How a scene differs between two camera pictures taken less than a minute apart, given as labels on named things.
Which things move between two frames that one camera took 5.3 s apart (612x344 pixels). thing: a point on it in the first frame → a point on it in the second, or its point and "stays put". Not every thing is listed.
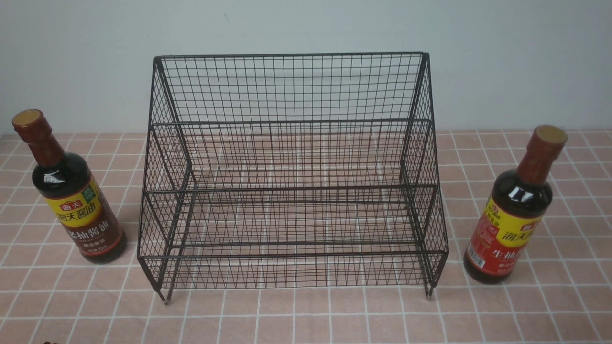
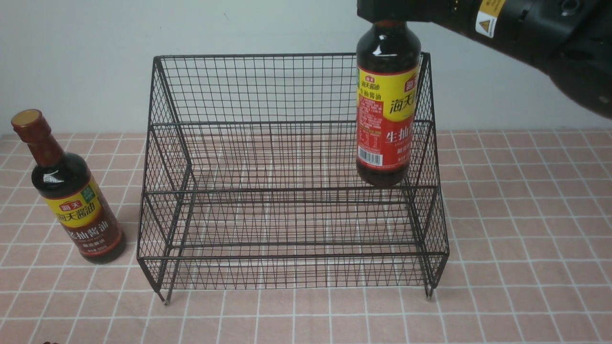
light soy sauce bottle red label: x=516 y=206 → x=388 y=77
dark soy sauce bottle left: x=68 y=185 stays put
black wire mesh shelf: x=291 y=170 stays put
